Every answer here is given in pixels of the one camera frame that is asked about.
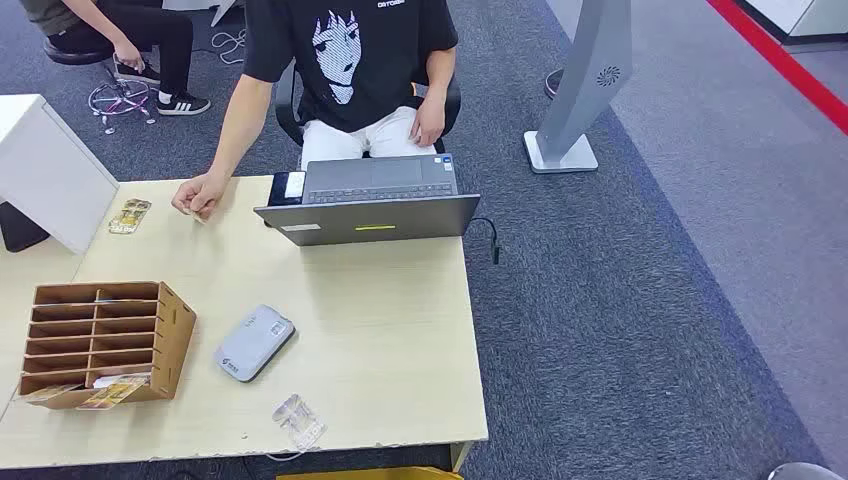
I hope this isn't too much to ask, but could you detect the person's right hand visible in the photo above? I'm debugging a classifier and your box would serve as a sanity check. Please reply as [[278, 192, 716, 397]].
[[170, 170, 230, 222]]

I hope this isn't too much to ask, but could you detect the person's hand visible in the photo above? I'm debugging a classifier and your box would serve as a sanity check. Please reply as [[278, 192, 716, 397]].
[[113, 36, 146, 75]]

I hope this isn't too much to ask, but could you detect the person's left hand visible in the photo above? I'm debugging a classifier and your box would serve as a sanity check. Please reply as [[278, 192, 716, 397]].
[[409, 94, 447, 148]]

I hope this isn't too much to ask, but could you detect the person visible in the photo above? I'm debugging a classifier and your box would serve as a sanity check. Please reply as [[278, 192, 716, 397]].
[[170, 0, 460, 223], [18, 0, 212, 117]]

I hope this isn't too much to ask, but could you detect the wooden card organizer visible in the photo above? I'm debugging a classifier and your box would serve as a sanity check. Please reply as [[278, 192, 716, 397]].
[[18, 281, 198, 411]]

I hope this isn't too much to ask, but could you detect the transparent plastic card holder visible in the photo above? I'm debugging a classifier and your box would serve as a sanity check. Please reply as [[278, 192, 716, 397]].
[[271, 394, 328, 453]]

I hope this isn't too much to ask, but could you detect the chrome stool base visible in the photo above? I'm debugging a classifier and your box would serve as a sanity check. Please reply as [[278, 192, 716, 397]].
[[87, 64, 158, 136]]

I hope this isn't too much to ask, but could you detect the black round stool seat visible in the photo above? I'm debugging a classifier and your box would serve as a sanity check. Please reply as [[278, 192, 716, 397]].
[[42, 38, 115, 67]]

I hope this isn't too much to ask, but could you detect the black device with white label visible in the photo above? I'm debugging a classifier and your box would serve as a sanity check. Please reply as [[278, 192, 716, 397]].
[[267, 170, 308, 207]]

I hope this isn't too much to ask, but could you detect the grey laptop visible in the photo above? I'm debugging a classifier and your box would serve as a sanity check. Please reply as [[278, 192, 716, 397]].
[[253, 153, 482, 248]]

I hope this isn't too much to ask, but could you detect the black office chair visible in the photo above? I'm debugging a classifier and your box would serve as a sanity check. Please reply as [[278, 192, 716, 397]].
[[274, 59, 463, 157]]

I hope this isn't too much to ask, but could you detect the white box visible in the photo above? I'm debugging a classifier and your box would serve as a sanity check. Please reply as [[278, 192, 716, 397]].
[[0, 93, 121, 256]]

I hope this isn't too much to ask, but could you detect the grey kiosk stand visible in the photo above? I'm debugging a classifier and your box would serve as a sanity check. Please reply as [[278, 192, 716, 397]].
[[523, 0, 634, 175]]

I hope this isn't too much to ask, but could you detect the black object under white box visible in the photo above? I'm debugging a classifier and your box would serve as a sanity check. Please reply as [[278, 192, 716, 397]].
[[0, 201, 52, 254]]

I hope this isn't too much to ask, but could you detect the yellow object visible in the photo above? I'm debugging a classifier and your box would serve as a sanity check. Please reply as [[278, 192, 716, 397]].
[[276, 466, 465, 480]]

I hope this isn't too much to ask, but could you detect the red floor tape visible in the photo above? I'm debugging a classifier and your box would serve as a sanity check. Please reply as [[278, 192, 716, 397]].
[[705, 0, 848, 137]]

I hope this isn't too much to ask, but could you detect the white cabinet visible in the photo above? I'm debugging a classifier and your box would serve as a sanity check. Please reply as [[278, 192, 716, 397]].
[[738, 0, 848, 46]]

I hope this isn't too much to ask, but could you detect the grey rounded object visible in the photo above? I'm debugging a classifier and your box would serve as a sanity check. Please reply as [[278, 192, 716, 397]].
[[768, 462, 844, 480]]

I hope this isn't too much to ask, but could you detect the white floor cable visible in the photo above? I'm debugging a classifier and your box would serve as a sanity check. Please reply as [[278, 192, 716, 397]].
[[210, 27, 248, 66]]

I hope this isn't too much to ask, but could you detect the black cable with adapter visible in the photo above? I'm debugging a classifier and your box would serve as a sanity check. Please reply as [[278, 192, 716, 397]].
[[466, 217, 503, 266]]

